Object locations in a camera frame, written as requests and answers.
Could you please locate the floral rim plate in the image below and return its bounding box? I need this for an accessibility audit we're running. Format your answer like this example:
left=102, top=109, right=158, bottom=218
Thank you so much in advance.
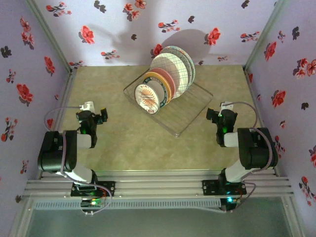
left=161, top=45, right=196, bottom=87

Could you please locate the small orange sunburst plate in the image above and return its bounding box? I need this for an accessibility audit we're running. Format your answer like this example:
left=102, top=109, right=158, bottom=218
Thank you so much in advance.
left=134, top=83, right=160, bottom=116

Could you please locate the pink plate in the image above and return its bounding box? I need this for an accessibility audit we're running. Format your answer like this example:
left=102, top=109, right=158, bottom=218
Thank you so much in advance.
left=149, top=68, right=177, bottom=99

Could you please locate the green rim lettered plate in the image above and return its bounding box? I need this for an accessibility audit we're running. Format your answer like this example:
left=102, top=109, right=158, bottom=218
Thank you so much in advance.
left=142, top=76, right=171, bottom=109

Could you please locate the white grid pattern plate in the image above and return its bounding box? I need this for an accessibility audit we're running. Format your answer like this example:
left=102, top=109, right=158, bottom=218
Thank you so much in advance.
left=150, top=52, right=191, bottom=99

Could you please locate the left controller board green light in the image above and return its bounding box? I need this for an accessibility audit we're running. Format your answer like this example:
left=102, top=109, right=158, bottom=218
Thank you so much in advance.
left=80, top=197, right=106, bottom=208

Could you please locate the clear wire dish rack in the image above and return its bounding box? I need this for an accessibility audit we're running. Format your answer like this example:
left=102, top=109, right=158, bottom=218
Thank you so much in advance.
left=122, top=71, right=214, bottom=138

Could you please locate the lavender right arm cable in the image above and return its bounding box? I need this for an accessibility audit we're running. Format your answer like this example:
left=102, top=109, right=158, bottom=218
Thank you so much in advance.
left=232, top=101, right=278, bottom=214

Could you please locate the lavender arm cable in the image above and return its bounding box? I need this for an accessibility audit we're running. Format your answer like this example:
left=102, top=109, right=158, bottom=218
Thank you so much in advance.
left=44, top=105, right=114, bottom=215
left=232, top=101, right=278, bottom=214

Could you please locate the lavender left arm cable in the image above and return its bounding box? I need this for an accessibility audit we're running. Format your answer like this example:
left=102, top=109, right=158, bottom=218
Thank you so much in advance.
left=44, top=105, right=114, bottom=215

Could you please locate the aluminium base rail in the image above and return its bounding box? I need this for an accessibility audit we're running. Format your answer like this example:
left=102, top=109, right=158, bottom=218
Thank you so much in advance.
left=23, top=169, right=295, bottom=198

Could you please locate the grey slotted cable duct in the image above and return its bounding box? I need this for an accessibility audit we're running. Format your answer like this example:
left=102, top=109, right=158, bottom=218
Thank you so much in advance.
left=32, top=199, right=222, bottom=210

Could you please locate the aluminium enclosure corner post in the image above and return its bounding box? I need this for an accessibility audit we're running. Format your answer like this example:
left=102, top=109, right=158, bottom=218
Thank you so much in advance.
left=26, top=0, right=75, bottom=74
left=244, top=0, right=291, bottom=70

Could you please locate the aluminium lower frame post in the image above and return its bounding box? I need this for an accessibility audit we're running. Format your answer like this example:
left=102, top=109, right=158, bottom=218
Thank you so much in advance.
left=9, top=197, right=34, bottom=237
left=281, top=196, right=303, bottom=237

